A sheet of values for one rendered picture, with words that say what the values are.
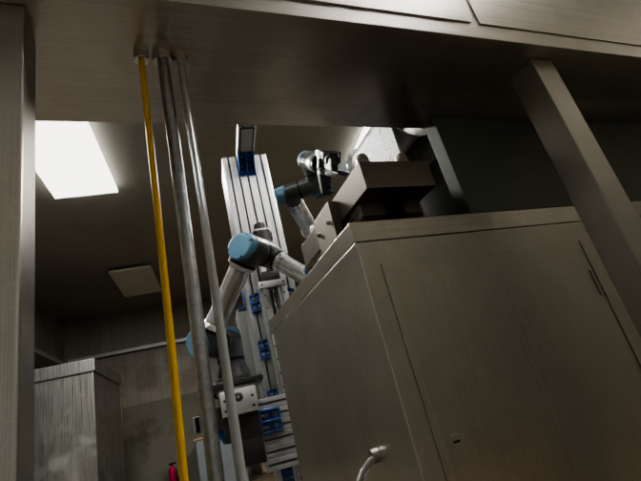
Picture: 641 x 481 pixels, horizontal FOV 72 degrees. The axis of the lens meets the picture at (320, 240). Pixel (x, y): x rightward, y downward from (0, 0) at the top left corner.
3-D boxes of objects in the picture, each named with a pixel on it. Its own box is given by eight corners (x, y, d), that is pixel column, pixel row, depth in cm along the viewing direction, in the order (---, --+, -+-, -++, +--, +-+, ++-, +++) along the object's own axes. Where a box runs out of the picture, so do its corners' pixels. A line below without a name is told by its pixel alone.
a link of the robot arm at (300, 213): (305, 236, 224) (271, 181, 183) (325, 229, 223) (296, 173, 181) (309, 256, 218) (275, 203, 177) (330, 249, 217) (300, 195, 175)
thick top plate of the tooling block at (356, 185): (359, 261, 123) (353, 241, 126) (436, 185, 89) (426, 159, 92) (305, 267, 117) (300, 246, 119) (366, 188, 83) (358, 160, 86)
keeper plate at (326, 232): (332, 264, 101) (320, 221, 105) (348, 246, 93) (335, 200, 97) (321, 265, 100) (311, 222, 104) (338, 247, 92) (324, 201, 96)
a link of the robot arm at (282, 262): (259, 262, 199) (345, 314, 173) (245, 259, 190) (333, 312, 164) (271, 240, 199) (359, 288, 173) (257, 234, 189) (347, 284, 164)
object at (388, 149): (374, 236, 123) (356, 179, 130) (416, 192, 103) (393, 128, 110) (372, 236, 123) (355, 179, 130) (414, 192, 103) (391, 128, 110)
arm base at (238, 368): (217, 388, 190) (213, 365, 194) (251, 381, 194) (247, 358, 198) (216, 385, 177) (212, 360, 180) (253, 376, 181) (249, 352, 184)
